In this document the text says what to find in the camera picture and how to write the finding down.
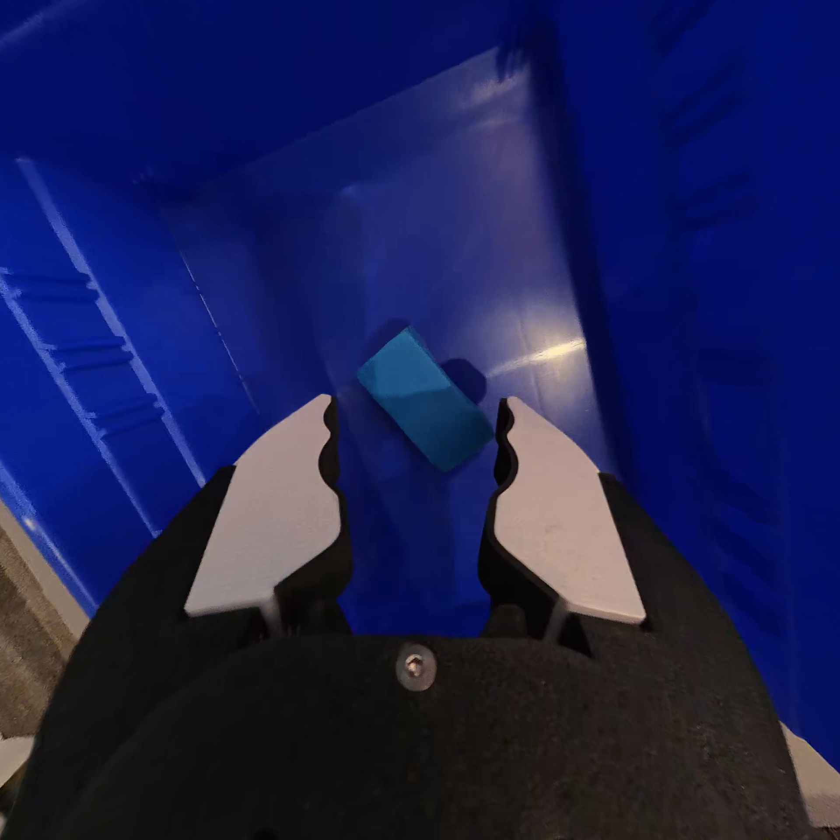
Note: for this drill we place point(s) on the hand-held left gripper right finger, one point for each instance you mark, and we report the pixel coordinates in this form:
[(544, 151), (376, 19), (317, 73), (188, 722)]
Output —
[(565, 525)]

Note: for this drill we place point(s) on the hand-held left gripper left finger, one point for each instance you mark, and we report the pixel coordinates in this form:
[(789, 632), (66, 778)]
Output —
[(269, 525)]

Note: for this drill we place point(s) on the blue arch block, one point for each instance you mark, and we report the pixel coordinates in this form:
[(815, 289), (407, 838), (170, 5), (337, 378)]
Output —
[(427, 400)]

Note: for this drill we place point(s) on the blue plastic bin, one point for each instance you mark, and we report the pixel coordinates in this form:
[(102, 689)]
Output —
[(460, 197)]

